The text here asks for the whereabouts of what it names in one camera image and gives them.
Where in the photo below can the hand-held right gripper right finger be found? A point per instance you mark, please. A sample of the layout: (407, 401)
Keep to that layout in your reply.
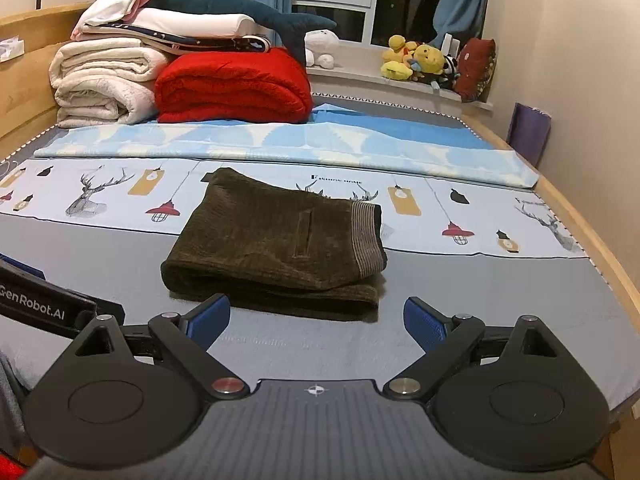
(425, 322)

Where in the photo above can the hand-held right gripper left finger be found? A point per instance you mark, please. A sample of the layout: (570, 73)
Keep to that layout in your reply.
(207, 320)

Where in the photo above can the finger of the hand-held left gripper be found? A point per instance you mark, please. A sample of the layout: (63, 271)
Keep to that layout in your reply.
(22, 267)

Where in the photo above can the grey deer-print bed sheet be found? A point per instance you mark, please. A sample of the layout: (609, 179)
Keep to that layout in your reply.
(125, 270)

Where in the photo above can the grey cloth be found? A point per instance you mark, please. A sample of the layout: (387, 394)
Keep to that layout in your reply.
(10, 400)

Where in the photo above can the red cloth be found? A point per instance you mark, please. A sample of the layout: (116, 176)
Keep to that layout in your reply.
(9, 469)

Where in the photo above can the blue and white blanket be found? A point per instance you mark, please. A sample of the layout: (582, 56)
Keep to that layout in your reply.
(300, 140)

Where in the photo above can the cream fleece folded blanket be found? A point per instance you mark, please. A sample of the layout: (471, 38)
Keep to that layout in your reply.
(100, 80)

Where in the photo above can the purple bag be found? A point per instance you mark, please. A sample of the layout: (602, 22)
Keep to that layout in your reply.
(527, 132)

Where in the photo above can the tissue box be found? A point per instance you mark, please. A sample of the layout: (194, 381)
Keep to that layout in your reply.
(10, 49)

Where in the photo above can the red folded blanket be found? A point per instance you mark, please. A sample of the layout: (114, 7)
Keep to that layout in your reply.
(230, 85)

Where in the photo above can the black and white plush toy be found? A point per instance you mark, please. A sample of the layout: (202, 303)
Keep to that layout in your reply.
(450, 70)

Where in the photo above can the dark red cushion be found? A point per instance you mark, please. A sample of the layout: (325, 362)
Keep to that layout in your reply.
(475, 67)

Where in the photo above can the white window sill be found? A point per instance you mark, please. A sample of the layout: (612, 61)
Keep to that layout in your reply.
(360, 70)

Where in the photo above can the yellow round plush toy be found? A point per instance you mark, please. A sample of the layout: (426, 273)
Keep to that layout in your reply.
(429, 59)

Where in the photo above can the yellow duck plush toy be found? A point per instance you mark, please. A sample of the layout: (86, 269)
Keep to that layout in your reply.
(397, 57)

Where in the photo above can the dark star-print folded sheet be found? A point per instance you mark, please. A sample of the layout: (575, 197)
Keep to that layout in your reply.
(215, 42)

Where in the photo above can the white and pink folded cloth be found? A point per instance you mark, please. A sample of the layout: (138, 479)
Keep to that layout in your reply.
(115, 2)

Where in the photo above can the white folded quilt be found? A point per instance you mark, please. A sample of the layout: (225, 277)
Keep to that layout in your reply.
(190, 22)

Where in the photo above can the teal shark plush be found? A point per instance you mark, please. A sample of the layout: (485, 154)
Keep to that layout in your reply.
(220, 5)

